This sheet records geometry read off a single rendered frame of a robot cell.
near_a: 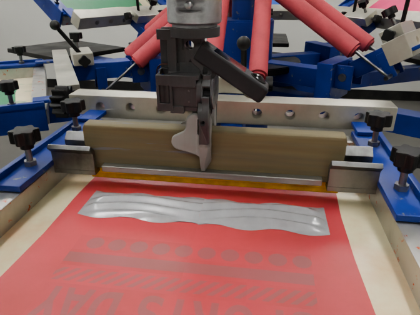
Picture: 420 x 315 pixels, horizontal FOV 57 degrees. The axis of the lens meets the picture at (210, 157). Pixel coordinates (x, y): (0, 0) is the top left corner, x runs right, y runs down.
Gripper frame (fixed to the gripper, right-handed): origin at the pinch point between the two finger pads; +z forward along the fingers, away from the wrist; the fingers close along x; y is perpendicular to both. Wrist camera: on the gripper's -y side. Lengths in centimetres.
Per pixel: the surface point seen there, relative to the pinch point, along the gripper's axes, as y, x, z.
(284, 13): -15, -138, -12
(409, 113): -49, -55, 8
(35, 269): 17.6, 22.9, 5.3
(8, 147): 202, -215, 101
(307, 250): -14.6, 14.7, 5.4
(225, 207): -3.3, 6.6, 4.9
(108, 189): 16.4, 3.1, 5.3
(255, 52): -5.2, -48.6, -8.7
